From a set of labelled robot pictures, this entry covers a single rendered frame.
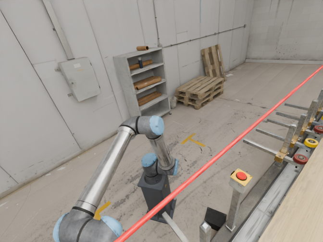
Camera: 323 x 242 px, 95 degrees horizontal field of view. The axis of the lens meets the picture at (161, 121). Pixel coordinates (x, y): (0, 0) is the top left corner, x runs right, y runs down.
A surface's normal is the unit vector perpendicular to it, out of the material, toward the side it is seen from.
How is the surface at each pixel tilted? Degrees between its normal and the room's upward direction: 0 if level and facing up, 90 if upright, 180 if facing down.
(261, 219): 0
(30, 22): 90
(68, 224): 7
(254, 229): 0
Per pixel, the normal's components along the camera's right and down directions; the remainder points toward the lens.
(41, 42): 0.68, 0.30
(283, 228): -0.14, -0.84
